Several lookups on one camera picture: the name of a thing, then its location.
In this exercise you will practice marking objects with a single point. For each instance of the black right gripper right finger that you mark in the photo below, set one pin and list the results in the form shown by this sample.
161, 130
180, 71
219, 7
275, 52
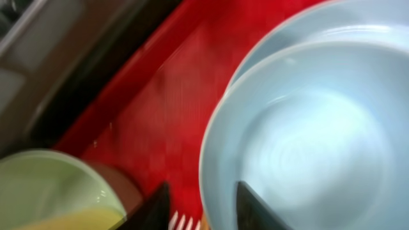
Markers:
252, 213

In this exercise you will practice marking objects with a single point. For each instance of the red plastic tray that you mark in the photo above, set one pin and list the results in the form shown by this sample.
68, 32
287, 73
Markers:
150, 119

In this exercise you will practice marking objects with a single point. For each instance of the yellow cup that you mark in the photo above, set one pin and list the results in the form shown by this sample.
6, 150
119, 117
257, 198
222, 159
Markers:
88, 219

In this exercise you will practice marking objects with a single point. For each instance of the white plastic fork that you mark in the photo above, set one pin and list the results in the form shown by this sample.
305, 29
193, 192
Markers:
183, 222

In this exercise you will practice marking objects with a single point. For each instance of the white round plate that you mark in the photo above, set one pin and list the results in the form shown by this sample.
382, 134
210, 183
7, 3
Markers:
353, 20

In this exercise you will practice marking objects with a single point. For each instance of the wooden chopstick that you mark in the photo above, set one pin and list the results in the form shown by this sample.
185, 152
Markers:
204, 223

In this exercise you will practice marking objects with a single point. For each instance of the grey dishwasher rack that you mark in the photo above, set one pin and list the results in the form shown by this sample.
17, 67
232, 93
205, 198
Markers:
24, 49

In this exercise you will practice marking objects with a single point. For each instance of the pale green saucer bowl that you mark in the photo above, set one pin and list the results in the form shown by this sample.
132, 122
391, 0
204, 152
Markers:
41, 184

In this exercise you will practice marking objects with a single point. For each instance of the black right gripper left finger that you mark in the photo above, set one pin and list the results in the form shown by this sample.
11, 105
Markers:
153, 214

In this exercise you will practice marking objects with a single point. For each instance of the light blue bowl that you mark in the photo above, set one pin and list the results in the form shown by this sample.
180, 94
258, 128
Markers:
320, 133

